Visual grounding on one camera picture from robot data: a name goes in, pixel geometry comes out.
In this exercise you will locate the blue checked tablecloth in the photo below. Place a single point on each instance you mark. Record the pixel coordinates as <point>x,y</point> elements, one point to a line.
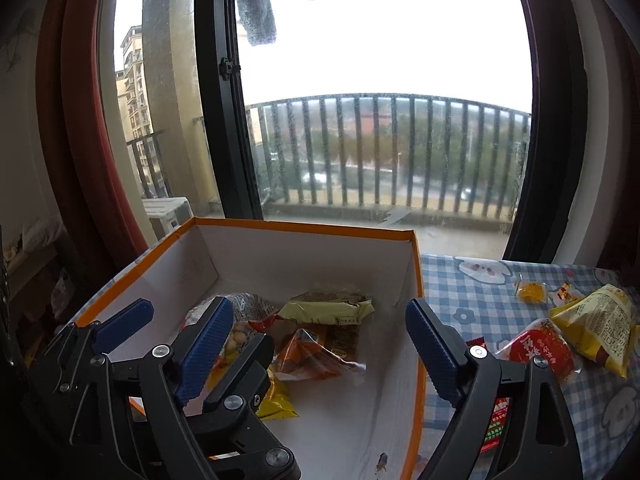
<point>475,305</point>

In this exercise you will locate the black window frame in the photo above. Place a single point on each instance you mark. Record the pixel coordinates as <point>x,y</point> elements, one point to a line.
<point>220,135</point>

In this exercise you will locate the balcony railing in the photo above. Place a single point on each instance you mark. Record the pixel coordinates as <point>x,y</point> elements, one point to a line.
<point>380,96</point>

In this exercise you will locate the small red-yellow candy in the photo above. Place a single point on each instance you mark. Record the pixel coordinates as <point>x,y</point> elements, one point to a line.
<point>565,292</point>

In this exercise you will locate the clear packet of round snacks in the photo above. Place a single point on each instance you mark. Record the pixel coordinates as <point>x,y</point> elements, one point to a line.
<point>245,310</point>

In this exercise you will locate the clear orange snack packet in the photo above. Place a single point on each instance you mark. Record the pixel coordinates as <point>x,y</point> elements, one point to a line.
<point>310,355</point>

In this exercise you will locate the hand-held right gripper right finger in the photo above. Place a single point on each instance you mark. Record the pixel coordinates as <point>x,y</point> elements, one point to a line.
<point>432,355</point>

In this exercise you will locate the round red snack packet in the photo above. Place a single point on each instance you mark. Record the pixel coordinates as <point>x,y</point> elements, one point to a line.
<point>542,350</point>

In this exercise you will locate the white air conditioner unit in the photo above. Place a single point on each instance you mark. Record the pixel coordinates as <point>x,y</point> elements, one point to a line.
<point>165,215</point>

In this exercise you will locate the beige apartment building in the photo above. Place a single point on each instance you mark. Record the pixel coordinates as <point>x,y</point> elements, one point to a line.
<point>132,60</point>

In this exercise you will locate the small yellow snack packet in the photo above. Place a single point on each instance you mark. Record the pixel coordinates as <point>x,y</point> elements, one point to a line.
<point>277,400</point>

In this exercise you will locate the large yellow snack packet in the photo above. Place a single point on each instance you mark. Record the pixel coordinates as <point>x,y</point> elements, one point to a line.
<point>600,327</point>

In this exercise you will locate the hanging grey cloth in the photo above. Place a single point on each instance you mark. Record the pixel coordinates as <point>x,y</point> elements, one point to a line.
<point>257,10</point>

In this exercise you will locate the orange cardboard box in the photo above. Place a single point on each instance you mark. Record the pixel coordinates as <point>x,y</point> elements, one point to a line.
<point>300,260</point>

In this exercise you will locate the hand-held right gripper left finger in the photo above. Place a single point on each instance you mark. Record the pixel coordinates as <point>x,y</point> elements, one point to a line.
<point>207,355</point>

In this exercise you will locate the small orange candy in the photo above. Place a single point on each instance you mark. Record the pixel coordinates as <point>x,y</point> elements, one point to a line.
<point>531,291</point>

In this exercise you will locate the white pillow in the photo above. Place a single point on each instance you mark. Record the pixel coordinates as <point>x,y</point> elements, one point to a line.
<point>40,232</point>

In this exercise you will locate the yellow-green snack packet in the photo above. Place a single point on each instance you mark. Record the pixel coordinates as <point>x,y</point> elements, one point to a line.
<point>325,310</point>

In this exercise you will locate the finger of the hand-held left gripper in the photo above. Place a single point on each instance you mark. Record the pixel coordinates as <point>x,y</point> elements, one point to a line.
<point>240,375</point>
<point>125,321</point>

